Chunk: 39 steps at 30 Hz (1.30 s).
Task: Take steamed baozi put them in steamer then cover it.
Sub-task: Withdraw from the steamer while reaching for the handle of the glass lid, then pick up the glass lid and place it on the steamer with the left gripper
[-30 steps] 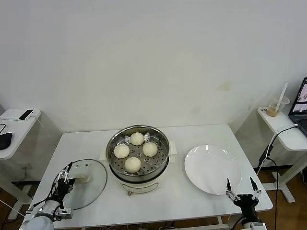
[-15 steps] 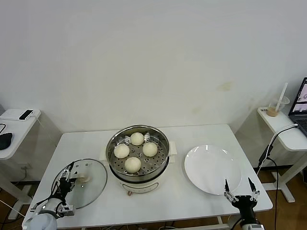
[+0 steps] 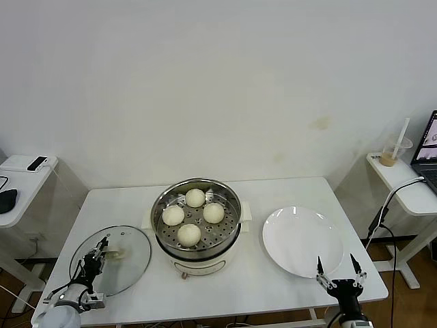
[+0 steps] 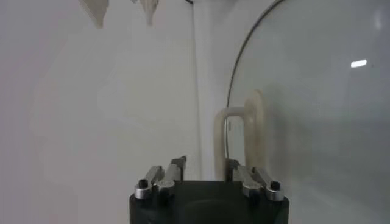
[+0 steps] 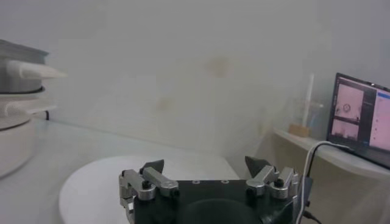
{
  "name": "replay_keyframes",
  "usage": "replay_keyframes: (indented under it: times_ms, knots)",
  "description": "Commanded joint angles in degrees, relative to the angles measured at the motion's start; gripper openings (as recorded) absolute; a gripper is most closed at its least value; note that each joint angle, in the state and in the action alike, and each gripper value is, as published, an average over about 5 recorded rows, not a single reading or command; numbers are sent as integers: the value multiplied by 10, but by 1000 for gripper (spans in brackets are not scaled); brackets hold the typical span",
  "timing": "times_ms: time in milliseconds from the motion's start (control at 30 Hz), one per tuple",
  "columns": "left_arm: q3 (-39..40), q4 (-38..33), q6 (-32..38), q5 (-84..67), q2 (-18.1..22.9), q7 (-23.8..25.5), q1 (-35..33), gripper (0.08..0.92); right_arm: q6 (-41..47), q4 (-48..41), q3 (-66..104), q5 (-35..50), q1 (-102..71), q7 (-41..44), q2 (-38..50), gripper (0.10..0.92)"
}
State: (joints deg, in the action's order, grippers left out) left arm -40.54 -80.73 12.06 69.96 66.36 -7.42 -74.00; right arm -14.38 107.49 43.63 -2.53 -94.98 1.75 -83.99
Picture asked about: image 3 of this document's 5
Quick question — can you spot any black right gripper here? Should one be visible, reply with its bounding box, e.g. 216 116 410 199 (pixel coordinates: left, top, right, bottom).
315 252 369 317

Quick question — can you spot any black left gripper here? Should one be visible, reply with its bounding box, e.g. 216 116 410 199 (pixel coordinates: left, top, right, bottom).
81 238 111 291

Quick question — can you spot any round glass lid cream handle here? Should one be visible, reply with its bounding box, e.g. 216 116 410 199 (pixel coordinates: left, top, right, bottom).
69 224 152 297

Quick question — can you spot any white steamed baozi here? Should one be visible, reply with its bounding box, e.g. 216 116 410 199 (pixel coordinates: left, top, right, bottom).
162 205 186 227
202 202 225 224
177 223 202 247
185 188 206 208

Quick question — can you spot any perforated stainless steel steamer basket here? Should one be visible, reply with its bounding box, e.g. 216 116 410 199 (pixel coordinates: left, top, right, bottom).
151 177 242 259

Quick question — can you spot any round white plate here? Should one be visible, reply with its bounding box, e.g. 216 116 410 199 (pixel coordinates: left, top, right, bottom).
262 206 345 278

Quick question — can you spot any white side table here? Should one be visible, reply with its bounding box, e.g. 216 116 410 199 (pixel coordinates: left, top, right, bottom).
0 154 61 314
367 152 437 290

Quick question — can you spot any cream electric cooker pot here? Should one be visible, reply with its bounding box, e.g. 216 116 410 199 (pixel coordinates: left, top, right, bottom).
141 201 254 281

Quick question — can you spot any black computer mouse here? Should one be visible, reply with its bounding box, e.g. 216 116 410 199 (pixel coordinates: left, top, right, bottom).
0 188 18 215

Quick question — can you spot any black smartphone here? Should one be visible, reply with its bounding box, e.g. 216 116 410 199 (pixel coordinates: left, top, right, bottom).
27 156 48 172

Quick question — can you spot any clear plastic drink cup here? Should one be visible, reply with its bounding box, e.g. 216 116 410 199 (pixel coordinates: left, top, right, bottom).
382 136 413 167

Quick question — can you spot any white drinking straw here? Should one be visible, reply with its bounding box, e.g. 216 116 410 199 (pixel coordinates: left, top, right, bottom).
392 118 410 161

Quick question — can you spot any black open laptop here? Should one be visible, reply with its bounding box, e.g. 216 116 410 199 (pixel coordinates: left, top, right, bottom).
411 109 437 192

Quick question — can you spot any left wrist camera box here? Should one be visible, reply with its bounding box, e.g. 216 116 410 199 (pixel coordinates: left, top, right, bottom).
83 290 107 308

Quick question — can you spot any black power cable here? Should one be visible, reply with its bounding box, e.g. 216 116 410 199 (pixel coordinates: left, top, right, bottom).
380 223 400 328

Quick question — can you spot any black white laptop charging cable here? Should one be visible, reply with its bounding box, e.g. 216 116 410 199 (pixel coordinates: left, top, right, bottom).
363 176 427 249

